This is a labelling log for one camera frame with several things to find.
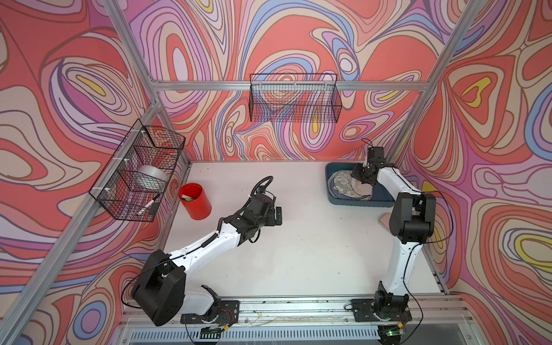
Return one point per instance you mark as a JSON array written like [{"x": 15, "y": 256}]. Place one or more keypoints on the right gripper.
[{"x": 356, "y": 174}]

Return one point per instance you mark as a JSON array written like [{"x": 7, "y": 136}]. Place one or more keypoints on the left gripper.
[{"x": 272, "y": 221}]

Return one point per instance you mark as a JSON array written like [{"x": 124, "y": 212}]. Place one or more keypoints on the white green flowers coaster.
[{"x": 340, "y": 185}]

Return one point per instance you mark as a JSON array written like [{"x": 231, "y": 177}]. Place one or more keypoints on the pink cartoon girl coaster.
[{"x": 363, "y": 190}]

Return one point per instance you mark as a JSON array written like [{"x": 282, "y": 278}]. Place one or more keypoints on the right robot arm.
[{"x": 411, "y": 223}]

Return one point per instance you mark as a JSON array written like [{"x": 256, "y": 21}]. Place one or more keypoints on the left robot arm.
[{"x": 160, "y": 289}]

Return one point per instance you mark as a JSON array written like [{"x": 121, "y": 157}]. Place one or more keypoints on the teal plastic storage box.
[{"x": 380, "y": 197}]

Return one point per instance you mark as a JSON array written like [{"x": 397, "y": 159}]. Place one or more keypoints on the pink rectangular pad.
[{"x": 384, "y": 221}]

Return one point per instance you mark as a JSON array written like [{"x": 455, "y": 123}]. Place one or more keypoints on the red plastic cup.
[{"x": 195, "y": 201}]

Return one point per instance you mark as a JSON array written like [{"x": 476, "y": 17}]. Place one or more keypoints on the white marker pen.
[{"x": 150, "y": 209}]

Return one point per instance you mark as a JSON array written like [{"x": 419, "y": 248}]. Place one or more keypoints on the silver tape roll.
[{"x": 150, "y": 179}]

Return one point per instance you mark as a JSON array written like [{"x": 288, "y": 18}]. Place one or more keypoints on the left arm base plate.
[{"x": 223, "y": 312}]

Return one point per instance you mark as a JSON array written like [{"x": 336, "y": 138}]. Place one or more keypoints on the back black wire basket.
[{"x": 294, "y": 97}]

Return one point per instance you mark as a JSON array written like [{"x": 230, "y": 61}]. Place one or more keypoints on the black wire basket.
[
  {"x": 134, "y": 184},
  {"x": 294, "y": 97}
]

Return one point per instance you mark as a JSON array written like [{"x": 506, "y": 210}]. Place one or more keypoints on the left black wire basket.
[{"x": 134, "y": 184}]

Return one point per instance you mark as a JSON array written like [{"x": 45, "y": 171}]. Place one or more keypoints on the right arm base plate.
[{"x": 364, "y": 311}]

